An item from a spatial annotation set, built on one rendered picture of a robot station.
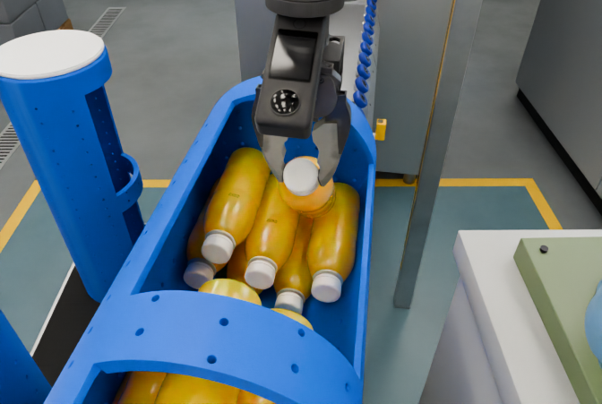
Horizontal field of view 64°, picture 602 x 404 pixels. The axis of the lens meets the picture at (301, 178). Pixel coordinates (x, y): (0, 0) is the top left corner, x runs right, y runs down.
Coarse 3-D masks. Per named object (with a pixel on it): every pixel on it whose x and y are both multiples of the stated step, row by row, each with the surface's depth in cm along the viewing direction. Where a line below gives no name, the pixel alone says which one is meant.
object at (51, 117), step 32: (96, 64) 121; (0, 96) 120; (32, 96) 116; (64, 96) 118; (96, 96) 147; (32, 128) 122; (64, 128) 123; (96, 128) 154; (32, 160) 131; (64, 160) 128; (96, 160) 132; (128, 160) 157; (64, 192) 135; (96, 192) 137; (128, 192) 146; (64, 224) 145; (96, 224) 144; (128, 224) 182; (96, 256) 152; (96, 288) 163
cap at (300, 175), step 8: (296, 160) 53; (304, 160) 53; (288, 168) 53; (296, 168) 53; (304, 168) 53; (312, 168) 53; (288, 176) 53; (296, 176) 53; (304, 176) 53; (312, 176) 53; (288, 184) 53; (296, 184) 53; (304, 184) 53; (312, 184) 52; (296, 192) 53; (304, 192) 53
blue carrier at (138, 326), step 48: (240, 96) 68; (192, 144) 68; (240, 144) 80; (288, 144) 78; (192, 192) 74; (144, 240) 50; (144, 288) 60; (192, 288) 69; (96, 336) 40; (144, 336) 37; (192, 336) 37; (240, 336) 38; (288, 336) 39; (336, 336) 62; (96, 384) 50; (240, 384) 36; (288, 384) 37; (336, 384) 40
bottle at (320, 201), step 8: (312, 160) 56; (280, 184) 57; (328, 184) 57; (280, 192) 57; (288, 192) 56; (312, 192) 54; (320, 192) 56; (328, 192) 57; (288, 200) 57; (296, 200) 56; (304, 200) 56; (312, 200) 56; (320, 200) 57; (328, 200) 59; (296, 208) 58; (304, 208) 57; (312, 208) 58; (320, 208) 60; (328, 208) 66; (304, 216) 69; (312, 216) 66; (320, 216) 69
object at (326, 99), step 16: (272, 0) 41; (288, 0) 40; (320, 0) 40; (336, 0) 41; (288, 16) 41; (304, 16) 41; (320, 16) 41; (336, 48) 48; (336, 64) 46; (320, 80) 45; (336, 80) 45; (320, 96) 46; (336, 96) 46; (320, 112) 47
